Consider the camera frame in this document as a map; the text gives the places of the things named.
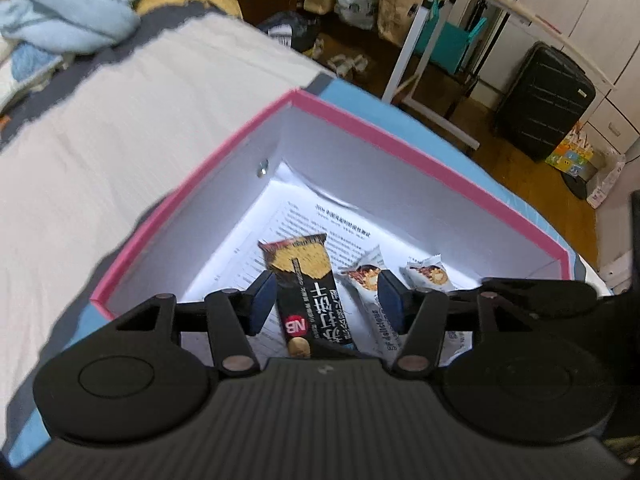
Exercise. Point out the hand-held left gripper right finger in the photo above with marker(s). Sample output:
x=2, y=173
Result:
x=392, y=306

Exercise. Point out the light blue blanket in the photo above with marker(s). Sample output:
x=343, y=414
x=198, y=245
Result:
x=65, y=15

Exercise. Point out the white pastry snack packet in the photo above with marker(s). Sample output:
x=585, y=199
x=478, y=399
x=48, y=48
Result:
x=365, y=280
x=430, y=275

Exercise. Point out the white plastic bag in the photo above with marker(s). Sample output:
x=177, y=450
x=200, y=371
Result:
x=355, y=2

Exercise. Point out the teal bag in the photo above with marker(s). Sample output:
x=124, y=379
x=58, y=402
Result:
x=445, y=45

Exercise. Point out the road print bed sheet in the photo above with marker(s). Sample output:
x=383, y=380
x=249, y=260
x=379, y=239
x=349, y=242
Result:
x=125, y=135

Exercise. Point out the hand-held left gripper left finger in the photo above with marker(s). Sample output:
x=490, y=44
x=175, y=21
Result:
x=260, y=306

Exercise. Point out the black suitcase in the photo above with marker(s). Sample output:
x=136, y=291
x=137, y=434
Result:
x=545, y=100

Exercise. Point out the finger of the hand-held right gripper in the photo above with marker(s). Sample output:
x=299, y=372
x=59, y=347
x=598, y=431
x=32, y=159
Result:
x=555, y=297

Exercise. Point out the pink rimmed storage box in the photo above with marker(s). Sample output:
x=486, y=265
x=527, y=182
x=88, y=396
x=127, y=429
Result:
x=225, y=200

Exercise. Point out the white frame table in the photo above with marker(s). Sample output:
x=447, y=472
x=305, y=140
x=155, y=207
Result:
x=405, y=55

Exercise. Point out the white wardrobe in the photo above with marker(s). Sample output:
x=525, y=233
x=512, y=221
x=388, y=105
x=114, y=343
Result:
x=590, y=10

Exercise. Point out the black snack bar packet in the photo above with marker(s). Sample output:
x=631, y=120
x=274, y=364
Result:
x=310, y=290

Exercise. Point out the colourful block print box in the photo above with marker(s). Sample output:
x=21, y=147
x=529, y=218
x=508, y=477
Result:
x=570, y=152

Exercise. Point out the brown paper bag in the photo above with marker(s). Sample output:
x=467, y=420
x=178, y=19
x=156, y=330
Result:
x=400, y=12

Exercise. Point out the black plastic bag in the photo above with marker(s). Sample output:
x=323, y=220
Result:
x=290, y=30

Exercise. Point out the printed paper sheet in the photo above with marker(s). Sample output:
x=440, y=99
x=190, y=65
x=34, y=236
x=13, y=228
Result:
x=300, y=220

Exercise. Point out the white patterned bag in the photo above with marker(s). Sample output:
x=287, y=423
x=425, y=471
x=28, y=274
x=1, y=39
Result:
x=606, y=182

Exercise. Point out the dark round floor object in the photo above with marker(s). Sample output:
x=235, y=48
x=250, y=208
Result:
x=577, y=187

